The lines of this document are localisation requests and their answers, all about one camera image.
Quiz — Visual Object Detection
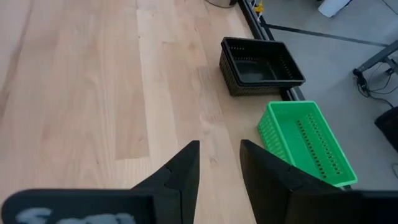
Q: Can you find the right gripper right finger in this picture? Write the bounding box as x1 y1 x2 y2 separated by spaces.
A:
239 139 362 224

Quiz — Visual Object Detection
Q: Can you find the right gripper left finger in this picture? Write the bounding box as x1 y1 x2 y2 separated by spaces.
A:
132 139 201 224

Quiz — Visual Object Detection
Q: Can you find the black plastic slotted basket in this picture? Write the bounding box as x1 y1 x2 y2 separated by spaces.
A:
218 42 305 98
220 36 307 86

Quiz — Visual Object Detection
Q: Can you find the green plastic slotted basket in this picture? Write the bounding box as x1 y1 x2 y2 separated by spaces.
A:
257 100 359 188

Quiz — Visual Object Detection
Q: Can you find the gray metal desk leg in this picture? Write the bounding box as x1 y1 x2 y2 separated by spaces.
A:
354 39 398 76

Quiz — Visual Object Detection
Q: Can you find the white rounded floor object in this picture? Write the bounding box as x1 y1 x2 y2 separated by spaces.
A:
317 0 353 18

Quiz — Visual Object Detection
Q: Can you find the black floor cable with plug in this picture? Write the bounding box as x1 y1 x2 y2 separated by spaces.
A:
352 68 398 108

